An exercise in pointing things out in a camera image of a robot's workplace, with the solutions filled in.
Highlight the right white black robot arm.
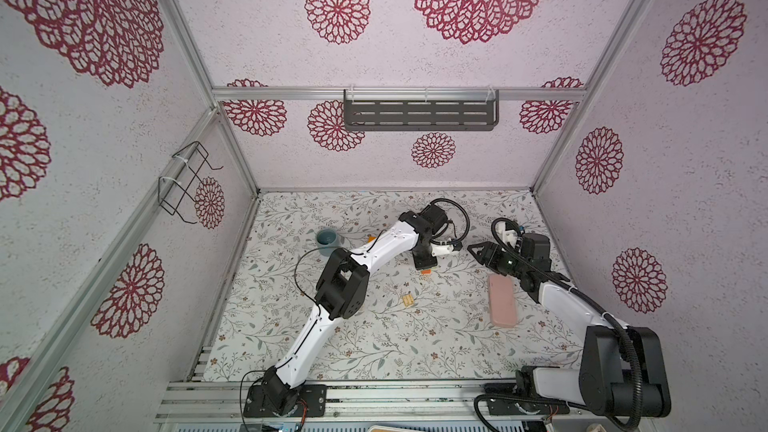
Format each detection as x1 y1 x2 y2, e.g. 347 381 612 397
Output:
468 233 672 429

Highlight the aluminium front rail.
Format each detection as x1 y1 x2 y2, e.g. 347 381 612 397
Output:
154 378 601 423

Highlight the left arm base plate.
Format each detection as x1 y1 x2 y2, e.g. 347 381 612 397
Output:
244 384 328 419

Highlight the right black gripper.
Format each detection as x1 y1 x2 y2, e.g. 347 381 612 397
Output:
468 242 527 281

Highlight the black wire wall rack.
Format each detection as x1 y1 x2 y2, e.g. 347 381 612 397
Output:
156 141 226 230

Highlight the small natural wood block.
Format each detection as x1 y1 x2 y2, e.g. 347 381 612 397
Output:
402 294 415 308

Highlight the teal ceramic cup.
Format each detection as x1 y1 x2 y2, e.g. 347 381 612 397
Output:
315 228 340 257

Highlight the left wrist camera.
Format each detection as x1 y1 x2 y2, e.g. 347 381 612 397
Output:
430 240 463 257

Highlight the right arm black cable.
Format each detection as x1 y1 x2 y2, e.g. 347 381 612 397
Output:
472 217 644 432

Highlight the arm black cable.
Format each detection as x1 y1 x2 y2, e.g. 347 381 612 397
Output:
472 217 644 432
238 197 472 427

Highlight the dark grey wall shelf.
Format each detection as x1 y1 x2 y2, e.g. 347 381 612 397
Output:
342 90 499 132

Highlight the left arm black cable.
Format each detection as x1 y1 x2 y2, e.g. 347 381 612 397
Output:
238 197 472 427

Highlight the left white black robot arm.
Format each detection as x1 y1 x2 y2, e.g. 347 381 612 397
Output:
261 203 448 404

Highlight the pink sponge block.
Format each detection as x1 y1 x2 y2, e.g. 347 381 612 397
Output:
488 274 518 328

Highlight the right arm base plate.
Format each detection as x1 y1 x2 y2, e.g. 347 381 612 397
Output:
483 383 570 416

